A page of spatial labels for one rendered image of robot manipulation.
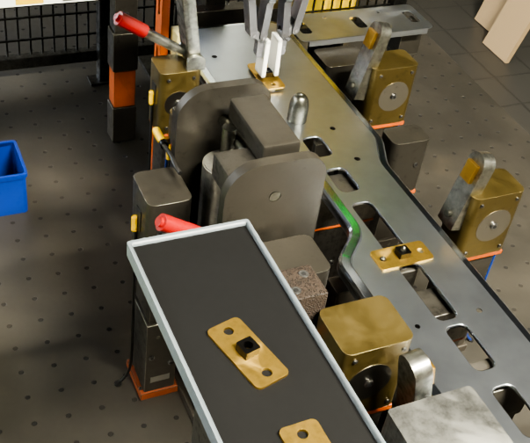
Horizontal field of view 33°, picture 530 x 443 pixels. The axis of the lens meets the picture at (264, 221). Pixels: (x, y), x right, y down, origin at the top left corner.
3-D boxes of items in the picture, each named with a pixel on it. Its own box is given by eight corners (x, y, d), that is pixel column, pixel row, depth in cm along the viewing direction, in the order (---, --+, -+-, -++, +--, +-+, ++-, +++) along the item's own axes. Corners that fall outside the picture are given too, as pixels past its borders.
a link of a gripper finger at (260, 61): (271, 40, 147) (266, 41, 146) (265, 77, 151) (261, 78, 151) (264, 32, 149) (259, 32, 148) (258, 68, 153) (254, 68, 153)
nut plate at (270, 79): (286, 88, 151) (286, 82, 150) (265, 90, 149) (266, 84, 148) (265, 62, 156) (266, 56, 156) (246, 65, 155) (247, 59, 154)
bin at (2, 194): (31, 212, 165) (28, 173, 159) (-26, 221, 161) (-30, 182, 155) (18, 177, 172) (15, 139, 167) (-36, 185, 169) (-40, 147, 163)
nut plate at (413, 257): (420, 241, 125) (422, 235, 124) (434, 258, 122) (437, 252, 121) (368, 253, 121) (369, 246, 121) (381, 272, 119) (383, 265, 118)
